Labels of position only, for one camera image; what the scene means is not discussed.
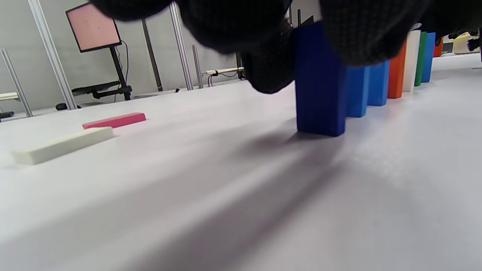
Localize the dark blue domino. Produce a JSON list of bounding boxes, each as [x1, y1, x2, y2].
[[294, 21, 347, 137]]

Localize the cream domino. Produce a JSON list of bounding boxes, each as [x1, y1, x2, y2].
[[11, 126, 114, 165]]

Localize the person's left hand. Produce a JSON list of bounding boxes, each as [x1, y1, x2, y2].
[[90, 0, 482, 94]]

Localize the orange domino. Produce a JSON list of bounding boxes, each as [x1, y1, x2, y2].
[[387, 41, 408, 99]]

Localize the green domino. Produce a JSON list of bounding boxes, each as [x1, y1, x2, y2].
[[414, 31, 428, 87]]

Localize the dark pole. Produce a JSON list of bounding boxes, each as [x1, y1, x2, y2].
[[141, 18, 163, 92]]

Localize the pink domino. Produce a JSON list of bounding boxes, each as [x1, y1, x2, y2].
[[82, 112, 146, 130]]

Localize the aluminium frame post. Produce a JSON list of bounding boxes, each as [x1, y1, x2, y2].
[[0, 48, 34, 118], [168, 0, 194, 91], [27, 0, 78, 110], [191, 44, 204, 89]]

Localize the monitor with pink screen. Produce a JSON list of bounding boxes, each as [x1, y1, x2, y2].
[[65, 2, 123, 53]]

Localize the white domino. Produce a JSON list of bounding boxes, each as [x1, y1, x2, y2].
[[402, 29, 421, 93]]

